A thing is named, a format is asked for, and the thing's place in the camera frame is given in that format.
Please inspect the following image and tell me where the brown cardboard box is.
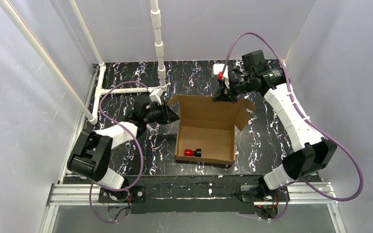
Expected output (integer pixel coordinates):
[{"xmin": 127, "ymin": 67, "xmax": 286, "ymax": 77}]
[{"xmin": 168, "ymin": 95, "xmax": 255, "ymax": 166}]

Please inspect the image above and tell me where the red black knob toy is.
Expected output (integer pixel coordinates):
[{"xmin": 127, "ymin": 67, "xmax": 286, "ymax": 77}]
[{"xmin": 184, "ymin": 149, "xmax": 202, "ymax": 157}]

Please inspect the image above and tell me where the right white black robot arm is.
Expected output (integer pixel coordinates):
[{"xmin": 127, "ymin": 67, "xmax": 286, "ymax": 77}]
[{"xmin": 212, "ymin": 50, "xmax": 337, "ymax": 194}]

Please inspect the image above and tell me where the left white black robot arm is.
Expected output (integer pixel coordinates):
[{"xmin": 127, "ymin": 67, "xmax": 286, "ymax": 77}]
[{"xmin": 67, "ymin": 101, "xmax": 180, "ymax": 191}]

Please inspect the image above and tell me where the silver wrench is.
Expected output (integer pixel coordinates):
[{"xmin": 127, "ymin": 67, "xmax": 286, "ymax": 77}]
[{"xmin": 146, "ymin": 124, "xmax": 158, "ymax": 135}]

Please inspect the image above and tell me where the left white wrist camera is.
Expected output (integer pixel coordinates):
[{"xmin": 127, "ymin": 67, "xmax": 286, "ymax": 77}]
[{"xmin": 147, "ymin": 87, "xmax": 164, "ymax": 105}]

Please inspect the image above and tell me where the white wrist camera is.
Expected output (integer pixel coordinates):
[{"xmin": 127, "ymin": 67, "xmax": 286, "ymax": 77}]
[
  {"xmin": 212, "ymin": 64, "xmax": 230, "ymax": 89},
  {"xmin": 147, "ymin": 87, "xmax": 164, "ymax": 105}
]

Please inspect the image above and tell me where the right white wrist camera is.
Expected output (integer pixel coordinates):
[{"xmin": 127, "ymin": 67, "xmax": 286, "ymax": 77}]
[{"xmin": 212, "ymin": 64, "xmax": 230, "ymax": 89}]

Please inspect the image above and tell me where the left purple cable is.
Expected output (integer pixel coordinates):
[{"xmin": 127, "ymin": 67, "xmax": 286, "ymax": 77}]
[{"xmin": 89, "ymin": 81, "xmax": 152, "ymax": 224}]

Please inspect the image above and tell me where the purple cable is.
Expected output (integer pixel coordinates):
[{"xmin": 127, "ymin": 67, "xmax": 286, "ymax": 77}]
[
  {"xmin": 89, "ymin": 81, "xmax": 152, "ymax": 224},
  {"xmin": 221, "ymin": 32, "xmax": 365, "ymax": 221}
]

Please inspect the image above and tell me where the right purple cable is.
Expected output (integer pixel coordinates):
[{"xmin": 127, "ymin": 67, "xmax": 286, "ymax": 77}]
[{"xmin": 221, "ymin": 32, "xmax": 365, "ymax": 221}]

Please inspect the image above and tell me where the white pvc pipe frame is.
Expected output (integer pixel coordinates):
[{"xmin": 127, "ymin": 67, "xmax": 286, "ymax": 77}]
[{"xmin": 0, "ymin": 0, "xmax": 170, "ymax": 124}]

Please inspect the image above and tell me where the aluminium rail base frame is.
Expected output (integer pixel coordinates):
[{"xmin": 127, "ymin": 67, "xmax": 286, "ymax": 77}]
[{"xmin": 41, "ymin": 59, "xmax": 348, "ymax": 233}]

